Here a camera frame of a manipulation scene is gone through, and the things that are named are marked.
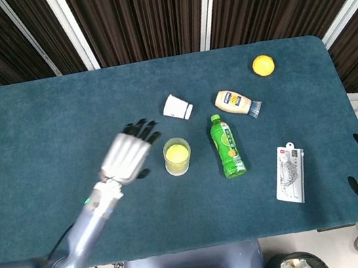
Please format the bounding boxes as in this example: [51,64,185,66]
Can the white paper cup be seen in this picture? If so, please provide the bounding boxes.
[160,90,196,124]

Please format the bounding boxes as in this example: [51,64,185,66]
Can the thin grey-white frame post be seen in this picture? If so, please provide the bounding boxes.
[0,0,62,85]

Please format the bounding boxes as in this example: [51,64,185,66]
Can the black trash bin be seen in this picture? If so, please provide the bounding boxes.
[263,246,331,268]

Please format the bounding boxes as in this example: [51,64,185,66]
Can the cream mayonnaise squeeze bottle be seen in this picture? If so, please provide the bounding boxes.
[212,83,265,125]

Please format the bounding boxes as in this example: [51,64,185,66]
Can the wide white frame post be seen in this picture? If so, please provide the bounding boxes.
[42,0,101,77]

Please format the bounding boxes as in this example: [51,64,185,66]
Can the blue-grey table cloth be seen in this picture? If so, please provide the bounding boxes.
[0,26,358,268]

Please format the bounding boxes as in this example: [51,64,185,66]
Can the clear plastic tube container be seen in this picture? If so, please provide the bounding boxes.
[160,134,196,178]

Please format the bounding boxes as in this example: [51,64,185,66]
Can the white packaged item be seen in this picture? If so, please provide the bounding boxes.
[267,140,313,208]

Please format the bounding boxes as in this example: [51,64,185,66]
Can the dark brown pleated curtain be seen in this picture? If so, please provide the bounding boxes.
[0,0,358,156]

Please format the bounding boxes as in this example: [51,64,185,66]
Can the yellow lemon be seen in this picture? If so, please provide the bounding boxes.
[250,52,278,79]

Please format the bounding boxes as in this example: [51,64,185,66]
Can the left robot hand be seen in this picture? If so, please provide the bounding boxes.
[90,115,170,189]

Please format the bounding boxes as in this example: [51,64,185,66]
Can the green lime drink bottle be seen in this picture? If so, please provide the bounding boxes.
[206,111,248,181]

